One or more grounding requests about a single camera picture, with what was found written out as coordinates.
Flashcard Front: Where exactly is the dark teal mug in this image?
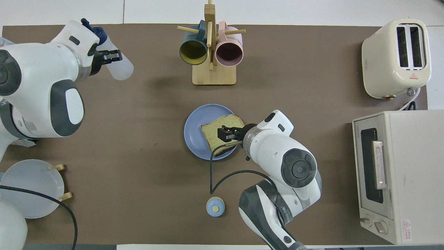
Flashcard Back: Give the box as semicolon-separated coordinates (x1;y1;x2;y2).
179;20;208;66

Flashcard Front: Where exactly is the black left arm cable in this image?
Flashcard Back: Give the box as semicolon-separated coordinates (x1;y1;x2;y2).
0;185;77;250

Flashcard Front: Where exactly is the slice of toast bread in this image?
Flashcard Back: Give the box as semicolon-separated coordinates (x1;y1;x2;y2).
200;115;245;157

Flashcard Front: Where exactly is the brown table mat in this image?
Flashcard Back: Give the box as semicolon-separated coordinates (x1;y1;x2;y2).
0;24;428;245

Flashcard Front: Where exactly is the white blue-capped seasoning bottle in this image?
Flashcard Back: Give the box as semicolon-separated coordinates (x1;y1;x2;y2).
81;18;134;81

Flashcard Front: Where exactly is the wooden mug rack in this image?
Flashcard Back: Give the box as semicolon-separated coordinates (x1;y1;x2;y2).
177;0;246;86

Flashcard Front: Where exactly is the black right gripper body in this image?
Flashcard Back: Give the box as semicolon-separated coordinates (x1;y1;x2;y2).
230;124;256;143

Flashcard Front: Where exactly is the small blue call bell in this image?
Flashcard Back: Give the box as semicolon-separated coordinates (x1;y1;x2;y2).
206;197;225;217

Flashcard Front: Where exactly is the white toaster oven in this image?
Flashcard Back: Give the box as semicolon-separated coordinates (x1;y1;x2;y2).
352;110;444;245

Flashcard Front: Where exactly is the pink ribbed mug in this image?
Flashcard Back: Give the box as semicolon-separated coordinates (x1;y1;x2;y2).
215;21;244;67

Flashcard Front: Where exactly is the wooden dish rack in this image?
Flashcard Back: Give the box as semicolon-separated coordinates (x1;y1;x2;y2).
49;164;73;201

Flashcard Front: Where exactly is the white toaster power cord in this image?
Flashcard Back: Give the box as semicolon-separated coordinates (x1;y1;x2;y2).
398;87;421;111

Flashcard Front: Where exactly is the blue round plate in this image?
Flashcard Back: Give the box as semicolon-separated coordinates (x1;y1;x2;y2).
184;104;243;161

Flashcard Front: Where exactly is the cream two-slot toaster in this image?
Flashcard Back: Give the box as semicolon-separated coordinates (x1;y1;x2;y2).
361;18;432;99

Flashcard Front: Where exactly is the grey round plate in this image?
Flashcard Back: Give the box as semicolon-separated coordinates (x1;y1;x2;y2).
0;159;65;219

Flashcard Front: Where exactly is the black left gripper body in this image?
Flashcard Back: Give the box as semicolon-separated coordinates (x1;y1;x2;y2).
89;51;105;75

